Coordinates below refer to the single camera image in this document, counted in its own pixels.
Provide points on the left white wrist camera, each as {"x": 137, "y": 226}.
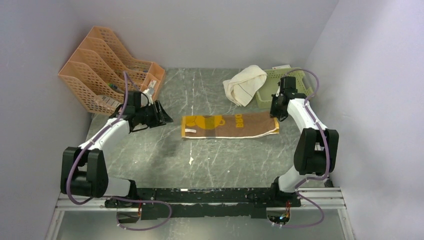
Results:
{"x": 149, "y": 92}

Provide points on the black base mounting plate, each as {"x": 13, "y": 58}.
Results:
{"x": 206, "y": 202}

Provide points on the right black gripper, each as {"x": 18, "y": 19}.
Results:
{"x": 273, "y": 113}

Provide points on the yellow brown bear towel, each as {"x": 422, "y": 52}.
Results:
{"x": 237, "y": 126}

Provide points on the white red card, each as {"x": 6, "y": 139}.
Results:
{"x": 285, "y": 66}

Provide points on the cream white towel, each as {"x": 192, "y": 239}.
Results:
{"x": 241, "y": 88}

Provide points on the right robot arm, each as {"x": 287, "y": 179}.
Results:
{"x": 315, "y": 155}

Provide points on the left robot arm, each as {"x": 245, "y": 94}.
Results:
{"x": 84, "y": 171}

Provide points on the aluminium rail frame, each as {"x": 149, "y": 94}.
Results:
{"x": 321, "y": 216}

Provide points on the orange plastic file organizer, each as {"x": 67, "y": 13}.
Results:
{"x": 95, "y": 72}

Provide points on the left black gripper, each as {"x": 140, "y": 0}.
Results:
{"x": 160, "y": 118}

